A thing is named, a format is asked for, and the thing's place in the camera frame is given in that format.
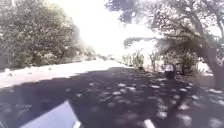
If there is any grey asphalt road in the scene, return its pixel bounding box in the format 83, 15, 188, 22
0, 59, 224, 128

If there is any vehicle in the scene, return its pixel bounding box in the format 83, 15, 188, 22
164, 63, 177, 81

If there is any robot's own part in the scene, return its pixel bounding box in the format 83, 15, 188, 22
73, 120, 82, 128
143, 118, 156, 128

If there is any row of trees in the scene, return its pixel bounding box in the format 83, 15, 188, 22
0, 0, 101, 71
104, 0, 224, 91

